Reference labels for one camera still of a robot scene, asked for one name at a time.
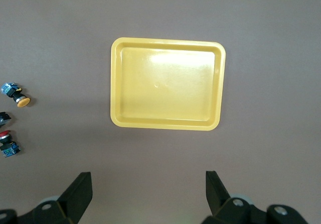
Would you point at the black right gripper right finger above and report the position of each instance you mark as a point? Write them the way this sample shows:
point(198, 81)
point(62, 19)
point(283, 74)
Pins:
point(218, 199)

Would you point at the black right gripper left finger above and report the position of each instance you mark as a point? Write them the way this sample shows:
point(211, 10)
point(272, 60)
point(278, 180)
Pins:
point(75, 199)

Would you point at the yellow push button blue base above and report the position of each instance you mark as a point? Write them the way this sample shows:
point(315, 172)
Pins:
point(22, 102)
point(3, 117)

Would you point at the red push button blue base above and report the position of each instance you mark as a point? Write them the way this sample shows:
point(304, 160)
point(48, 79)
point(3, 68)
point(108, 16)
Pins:
point(7, 146)

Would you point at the yellow plastic tray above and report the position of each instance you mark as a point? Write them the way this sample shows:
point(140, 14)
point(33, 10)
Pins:
point(165, 96)

